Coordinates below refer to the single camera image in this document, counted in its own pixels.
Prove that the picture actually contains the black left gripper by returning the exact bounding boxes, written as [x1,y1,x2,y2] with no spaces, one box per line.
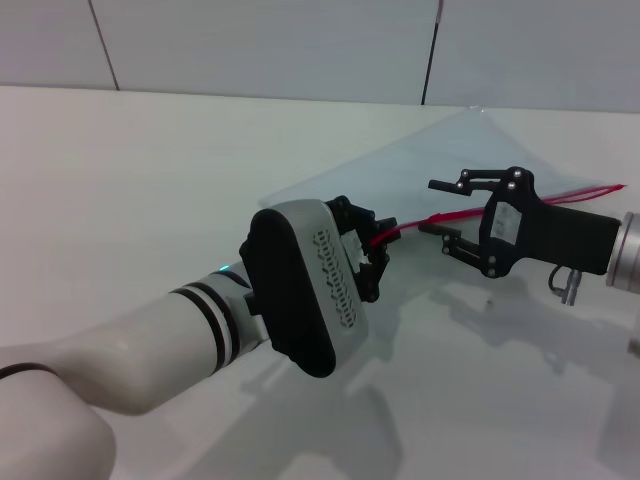
[324,195,400,304]

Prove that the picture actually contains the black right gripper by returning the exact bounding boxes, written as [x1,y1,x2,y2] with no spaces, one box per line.
[418,164,622,279]

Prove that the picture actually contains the clear document bag red zip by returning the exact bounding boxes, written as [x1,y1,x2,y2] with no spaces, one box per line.
[257,105,629,251]

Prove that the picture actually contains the pale blue paper sheets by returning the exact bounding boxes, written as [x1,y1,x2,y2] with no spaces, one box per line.
[260,110,601,236]

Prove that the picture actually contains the black silver wrist camera box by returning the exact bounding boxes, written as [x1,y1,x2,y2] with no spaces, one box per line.
[238,198,372,380]

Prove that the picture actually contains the grey cable with metal plug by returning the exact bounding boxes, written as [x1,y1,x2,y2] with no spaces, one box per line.
[548,265,584,307]

